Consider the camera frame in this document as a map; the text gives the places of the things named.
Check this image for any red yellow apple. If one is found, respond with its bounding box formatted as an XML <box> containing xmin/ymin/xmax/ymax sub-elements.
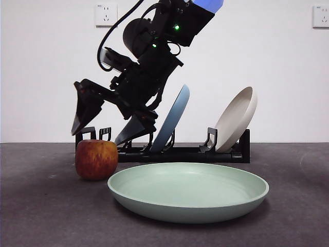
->
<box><xmin>75</xmin><ymin>139</ymin><xmax>119</xmax><ymax>181</ymax></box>

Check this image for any green plate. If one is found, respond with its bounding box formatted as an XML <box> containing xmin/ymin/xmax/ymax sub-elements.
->
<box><xmin>107</xmin><ymin>162</ymin><xmax>270</xmax><ymax>224</ymax></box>

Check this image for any blue plate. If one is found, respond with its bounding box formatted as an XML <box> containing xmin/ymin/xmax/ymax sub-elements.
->
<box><xmin>150</xmin><ymin>83</ymin><xmax>190</xmax><ymax>152</ymax></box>

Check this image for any black plate rack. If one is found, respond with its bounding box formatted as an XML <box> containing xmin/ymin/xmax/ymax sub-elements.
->
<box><xmin>75</xmin><ymin>126</ymin><xmax>250</xmax><ymax>164</ymax></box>

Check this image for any beige plate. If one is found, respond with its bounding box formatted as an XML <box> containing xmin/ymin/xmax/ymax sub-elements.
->
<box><xmin>214</xmin><ymin>86</ymin><xmax>258</xmax><ymax>152</ymax></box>

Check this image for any pale grey camera box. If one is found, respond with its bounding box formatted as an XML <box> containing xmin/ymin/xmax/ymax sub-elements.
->
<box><xmin>100</xmin><ymin>47</ymin><xmax>137</xmax><ymax>74</ymax></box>

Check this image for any black cable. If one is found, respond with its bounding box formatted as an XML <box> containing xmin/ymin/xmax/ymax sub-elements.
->
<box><xmin>96</xmin><ymin>0</ymin><xmax>144</xmax><ymax>73</ymax></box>

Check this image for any white wall socket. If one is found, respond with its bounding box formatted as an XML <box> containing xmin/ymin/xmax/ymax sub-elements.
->
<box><xmin>95</xmin><ymin>4</ymin><xmax>118</xmax><ymax>28</ymax></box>
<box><xmin>312</xmin><ymin>5</ymin><xmax>329</xmax><ymax>29</ymax></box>

